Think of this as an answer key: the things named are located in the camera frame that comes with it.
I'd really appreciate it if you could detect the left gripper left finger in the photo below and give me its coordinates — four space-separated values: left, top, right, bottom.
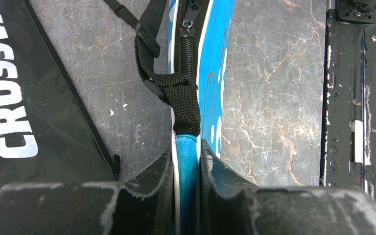
0 151 174 235

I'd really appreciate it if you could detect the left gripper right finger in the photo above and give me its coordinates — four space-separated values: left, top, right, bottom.
200 140 376 235

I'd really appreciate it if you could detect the black Crossway racket bag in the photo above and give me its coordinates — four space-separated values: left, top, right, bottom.
0 0 119 188

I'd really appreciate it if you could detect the blue Sport racket bag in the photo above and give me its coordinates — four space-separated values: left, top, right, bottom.
107 0 235 235

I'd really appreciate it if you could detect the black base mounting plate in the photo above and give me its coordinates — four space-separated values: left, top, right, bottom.
320 0 376 200

